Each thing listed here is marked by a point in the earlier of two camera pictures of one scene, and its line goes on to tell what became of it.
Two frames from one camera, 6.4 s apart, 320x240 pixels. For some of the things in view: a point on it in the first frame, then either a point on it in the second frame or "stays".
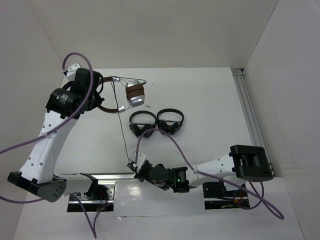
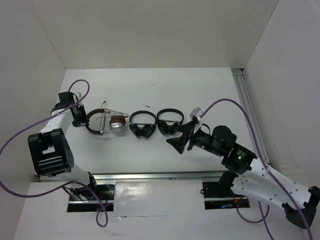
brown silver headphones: [135, 94] → [110, 120]
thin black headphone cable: [118, 108] → [101, 121]
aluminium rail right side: [245, 93] stays
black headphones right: [174, 128] stays
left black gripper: [98, 100] → [84, 121]
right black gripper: [138, 175] → [178, 143]
